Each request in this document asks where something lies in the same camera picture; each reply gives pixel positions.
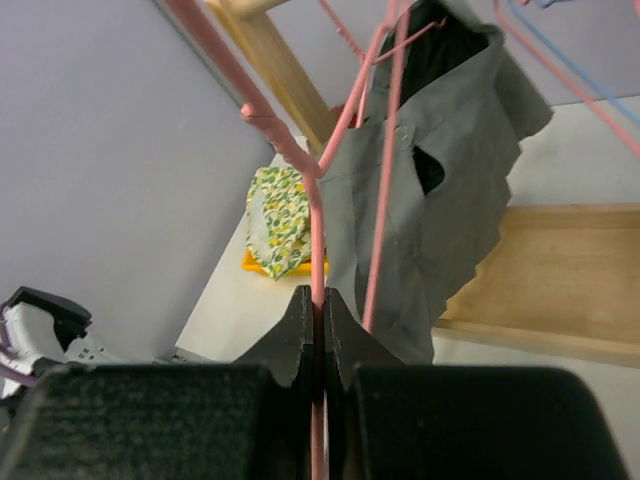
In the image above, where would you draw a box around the blue hanger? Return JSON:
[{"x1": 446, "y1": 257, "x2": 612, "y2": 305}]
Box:
[{"x1": 506, "y1": 1, "x2": 639, "y2": 126}]

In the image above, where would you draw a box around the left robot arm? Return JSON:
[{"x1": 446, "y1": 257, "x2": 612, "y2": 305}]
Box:
[{"x1": 1, "y1": 286, "x2": 123, "y2": 401}]

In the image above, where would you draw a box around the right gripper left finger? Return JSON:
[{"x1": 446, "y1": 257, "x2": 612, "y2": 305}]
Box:
[{"x1": 234, "y1": 285, "x2": 314, "y2": 388}]

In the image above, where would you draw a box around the lemon print skirt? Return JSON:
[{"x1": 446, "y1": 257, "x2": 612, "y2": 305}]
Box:
[{"x1": 245, "y1": 166, "x2": 311, "y2": 280}]

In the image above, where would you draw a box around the wooden clothes rack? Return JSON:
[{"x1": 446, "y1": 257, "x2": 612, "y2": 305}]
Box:
[{"x1": 204, "y1": 0, "x2": 640, "y2": 369}]

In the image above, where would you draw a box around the grey skirt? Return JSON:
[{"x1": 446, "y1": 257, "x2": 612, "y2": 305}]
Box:
[{"x1": 319, "y1": 1, "x2": 552, "y2": 363}]

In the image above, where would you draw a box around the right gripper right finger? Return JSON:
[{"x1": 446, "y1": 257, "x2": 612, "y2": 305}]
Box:
[{"x1": 323, "y1": 288, "x2": 403, "y2": 390}]

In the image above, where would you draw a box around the yellow plastic tray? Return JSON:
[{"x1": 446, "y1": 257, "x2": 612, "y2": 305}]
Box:
[{"x1": 241, "y1": 249, "x2": 329, "y2": 276}]

